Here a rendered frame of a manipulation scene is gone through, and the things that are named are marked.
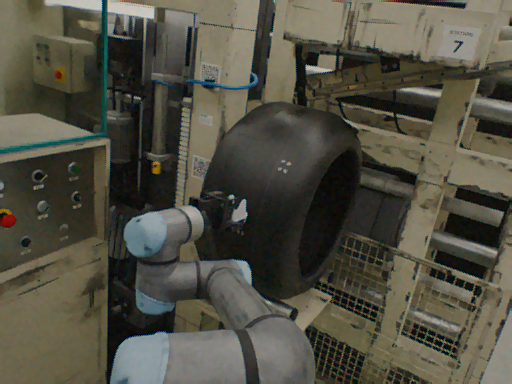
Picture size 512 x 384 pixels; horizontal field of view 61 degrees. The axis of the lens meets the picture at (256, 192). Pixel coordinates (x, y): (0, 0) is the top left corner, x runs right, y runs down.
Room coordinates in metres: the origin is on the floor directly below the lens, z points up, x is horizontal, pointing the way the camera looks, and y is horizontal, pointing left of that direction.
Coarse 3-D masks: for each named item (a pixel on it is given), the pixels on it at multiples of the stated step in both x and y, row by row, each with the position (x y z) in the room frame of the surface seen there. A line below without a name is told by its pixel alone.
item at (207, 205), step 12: (204, 192) 0.89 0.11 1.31; (216, 192) 0.91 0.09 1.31; (192, 204) 0.83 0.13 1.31; (204, 204) 0.82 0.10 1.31; (216, 204) 0.86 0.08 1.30; (228, 204) 0.86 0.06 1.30; (204, 216) 0.81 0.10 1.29; (216, 216) 0.86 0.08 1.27; (228, 216) 0.89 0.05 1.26; (204, 228) 0.80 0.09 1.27; (216, 228) 0.85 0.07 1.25
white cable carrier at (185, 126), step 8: (184, 112) 1.38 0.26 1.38; (184, 120) 1.38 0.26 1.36; (184, 128) 1.38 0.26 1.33; (184, 136) 1.38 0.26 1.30; (184, 144) 1.38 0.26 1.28; (184, 152) 1.38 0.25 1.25; (184, 160) 1.38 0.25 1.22; (184, 168) 1.37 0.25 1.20; (184, 176) 1.37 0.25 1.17; (184, 184) 1.37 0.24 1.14; (176, 192) 1.39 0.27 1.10; (184, 192) 1.38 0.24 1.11; (176, 200) 1.38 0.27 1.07
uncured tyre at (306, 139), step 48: (240, 144) 1.10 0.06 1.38; (288, 144) 1.07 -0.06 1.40; (336, 144) 1.13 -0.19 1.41; (240, 192) 1.02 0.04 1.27; (288, 192) 0.99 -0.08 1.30; (336, 192) 1.46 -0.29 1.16; (240, 240) 1.00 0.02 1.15; (288, 240) 0.97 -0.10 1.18; (336, 240) 1.32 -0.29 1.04; (288, 288) 1.03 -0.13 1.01
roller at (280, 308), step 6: (264, 294) 1.12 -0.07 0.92; (264, 300) 1.10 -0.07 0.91; (270, 300) 1.09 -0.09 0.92; (276, 300) 1.09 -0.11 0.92; (276, 306) 1.07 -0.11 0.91; (282, 306) 1.07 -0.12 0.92; (288, 306) 1.07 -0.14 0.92; (276, 312) 1.07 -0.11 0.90; (282, 312) 1.06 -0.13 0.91; (288, 312) 1.05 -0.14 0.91; (294, 312) 1.06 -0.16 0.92; (294, 318) 1.06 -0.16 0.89
